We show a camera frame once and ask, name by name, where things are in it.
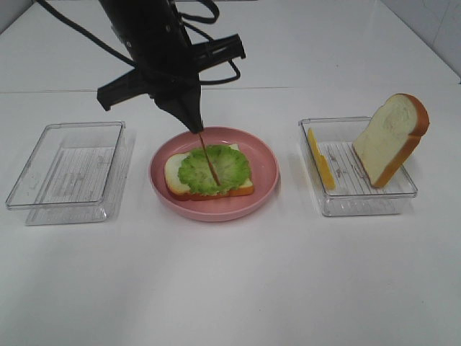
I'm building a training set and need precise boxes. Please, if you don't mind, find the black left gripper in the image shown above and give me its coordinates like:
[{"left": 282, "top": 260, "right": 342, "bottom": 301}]
[{"left": 97, "top": 25, "right": 246, "bottom": 132}]

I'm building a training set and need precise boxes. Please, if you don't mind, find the bread slice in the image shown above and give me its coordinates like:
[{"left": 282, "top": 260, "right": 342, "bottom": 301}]
[
  {"left": 352, "top": 93, "right": 429, "bottom": 188},
  {"left": 164, "top": 151, "right": 255, "bottom": 201}
]

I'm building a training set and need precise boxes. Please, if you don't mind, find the pink round plate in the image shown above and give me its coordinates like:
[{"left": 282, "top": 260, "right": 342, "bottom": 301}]
[{"left": 149, "top": 126, "right": 279, "bottom": 222}]

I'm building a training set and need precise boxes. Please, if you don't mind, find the clear plastic tray left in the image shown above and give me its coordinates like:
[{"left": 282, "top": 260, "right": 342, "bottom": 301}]
[{"left": 5, "top": 121, "right": 135, "bottom": 226}]

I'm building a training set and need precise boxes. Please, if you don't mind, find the clear plastic tray right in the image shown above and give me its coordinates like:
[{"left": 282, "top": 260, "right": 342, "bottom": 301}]
[{"left": 298, "top": 117, "right": 418, "bottom": 217}]

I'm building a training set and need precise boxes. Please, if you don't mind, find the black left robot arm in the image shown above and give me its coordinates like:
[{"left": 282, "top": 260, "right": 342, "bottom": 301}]
[{"left": 97, "top": 1, "right": 246, "bottom": 133}]

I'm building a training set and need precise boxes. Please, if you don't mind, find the clear plastic tray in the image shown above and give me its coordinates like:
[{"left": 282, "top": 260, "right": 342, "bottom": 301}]
[
  {"left": 5, "top": 121, "right": 135, "bottom": 226},
  {"left": 298, "top": 117, "right": 418, "bottom": 217}
]

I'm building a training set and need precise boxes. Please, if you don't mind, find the brown bacon strip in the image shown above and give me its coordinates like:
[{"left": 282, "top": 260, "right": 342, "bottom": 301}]
[{"left": 198, "top": 132, "right": 220, "bottom": 186}]

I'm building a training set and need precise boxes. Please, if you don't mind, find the green lettuce leaf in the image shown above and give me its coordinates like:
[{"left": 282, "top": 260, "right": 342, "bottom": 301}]
[{"left": 177, "top": 145, "right": 254, "bottom": 196}]

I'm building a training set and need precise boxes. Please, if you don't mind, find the yellow cheese slice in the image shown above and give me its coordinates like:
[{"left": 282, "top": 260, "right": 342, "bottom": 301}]
[{"left": 308, "top": 128, "right": 336, "bottom": 190}]

